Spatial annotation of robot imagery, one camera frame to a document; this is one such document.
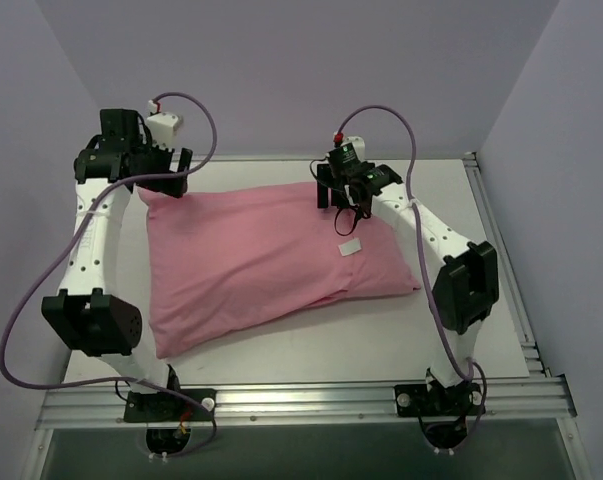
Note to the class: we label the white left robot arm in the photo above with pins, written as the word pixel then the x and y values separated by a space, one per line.
pixel 87 312

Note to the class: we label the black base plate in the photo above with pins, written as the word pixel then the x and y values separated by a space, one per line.
pixel 161 407
pixel 434 400

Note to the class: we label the aluminium rail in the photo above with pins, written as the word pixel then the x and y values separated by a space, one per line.
pixel 509 286
pixel 536 397

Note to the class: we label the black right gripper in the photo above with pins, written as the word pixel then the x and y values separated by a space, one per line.
pixel 328 185

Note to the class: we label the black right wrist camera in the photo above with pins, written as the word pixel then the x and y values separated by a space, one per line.
pixel 347 153

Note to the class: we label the aluminium right side rail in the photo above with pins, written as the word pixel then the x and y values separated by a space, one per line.
pixel 509 286

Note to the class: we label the aluminium front rail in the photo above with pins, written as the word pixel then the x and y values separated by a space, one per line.
pixel 536 397

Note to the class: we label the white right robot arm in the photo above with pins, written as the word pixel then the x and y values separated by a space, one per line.
pixel 459 276

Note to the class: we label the pink floral pillowcase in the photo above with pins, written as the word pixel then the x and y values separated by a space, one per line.
pixel 229 261

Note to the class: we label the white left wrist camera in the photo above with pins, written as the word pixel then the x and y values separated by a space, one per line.
pixel 163 128

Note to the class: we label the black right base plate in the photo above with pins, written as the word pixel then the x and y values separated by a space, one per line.
pixel 434 400

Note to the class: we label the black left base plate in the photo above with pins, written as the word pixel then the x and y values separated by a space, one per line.
pixel 161 407

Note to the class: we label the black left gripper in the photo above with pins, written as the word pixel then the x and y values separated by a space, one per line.
pixel 170 170

